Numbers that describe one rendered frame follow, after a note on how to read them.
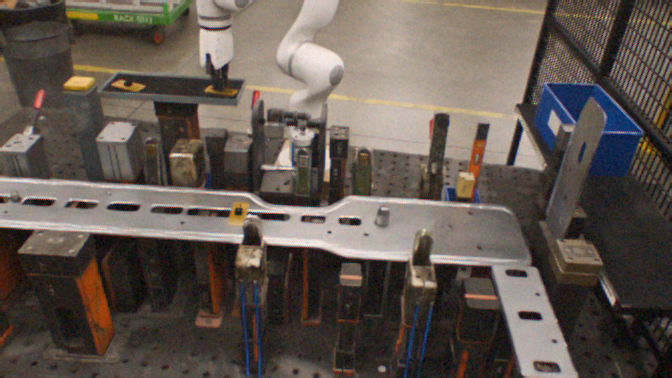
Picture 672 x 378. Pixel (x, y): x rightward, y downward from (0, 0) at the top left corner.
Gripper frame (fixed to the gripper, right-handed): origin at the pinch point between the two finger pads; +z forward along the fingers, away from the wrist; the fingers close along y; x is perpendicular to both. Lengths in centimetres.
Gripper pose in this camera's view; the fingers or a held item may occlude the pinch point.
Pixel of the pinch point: (220, 81)
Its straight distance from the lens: 152.8
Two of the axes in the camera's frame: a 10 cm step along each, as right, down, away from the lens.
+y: -3.1, 5.3, -7.9
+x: 9.5, 2.1, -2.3
